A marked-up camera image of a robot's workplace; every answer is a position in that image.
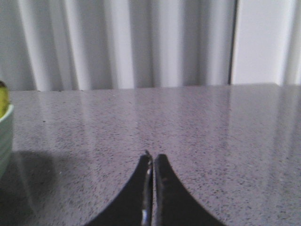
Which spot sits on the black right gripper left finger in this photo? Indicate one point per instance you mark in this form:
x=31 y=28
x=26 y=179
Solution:
x=133 y=205

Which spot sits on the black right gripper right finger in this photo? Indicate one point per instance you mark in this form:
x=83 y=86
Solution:
x=175 y=205

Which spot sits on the yellow banana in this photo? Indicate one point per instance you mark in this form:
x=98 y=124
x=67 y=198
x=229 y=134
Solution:
x=4 y=98

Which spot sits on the green bowl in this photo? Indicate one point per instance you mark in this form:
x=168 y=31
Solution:
x=6 y=138

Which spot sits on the white curtain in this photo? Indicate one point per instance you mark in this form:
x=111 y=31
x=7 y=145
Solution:
x=124 y=44

